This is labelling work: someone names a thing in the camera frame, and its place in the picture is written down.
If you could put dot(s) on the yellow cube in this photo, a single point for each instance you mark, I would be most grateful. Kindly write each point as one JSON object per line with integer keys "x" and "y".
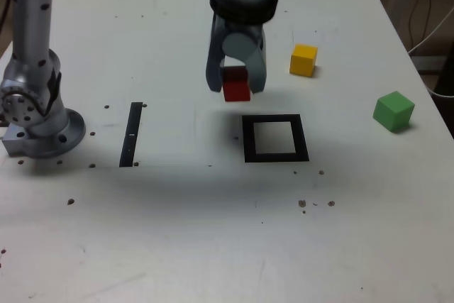
{"x": 301, "y": 63}

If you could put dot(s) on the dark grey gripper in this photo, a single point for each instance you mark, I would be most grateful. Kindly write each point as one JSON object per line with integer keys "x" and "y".
{"x": 248, "y": 30}

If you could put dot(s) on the green cube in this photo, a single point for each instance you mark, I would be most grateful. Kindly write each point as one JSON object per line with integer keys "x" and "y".
{"x": 390, "y": 113}

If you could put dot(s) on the black tape strip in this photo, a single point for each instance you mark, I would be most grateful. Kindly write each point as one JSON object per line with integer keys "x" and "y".
{"x": 129, "y": 122}

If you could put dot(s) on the red cube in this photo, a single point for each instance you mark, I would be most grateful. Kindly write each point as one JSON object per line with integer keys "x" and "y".
{"x": 236, "y": 92}

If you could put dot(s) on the black tape square outline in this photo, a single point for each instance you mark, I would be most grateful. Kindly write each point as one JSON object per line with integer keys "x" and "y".
{"x": 248, "y": 140}

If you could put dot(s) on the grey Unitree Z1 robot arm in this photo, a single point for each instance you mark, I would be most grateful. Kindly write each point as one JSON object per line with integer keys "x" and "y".
{"x": 32, "y": 15}

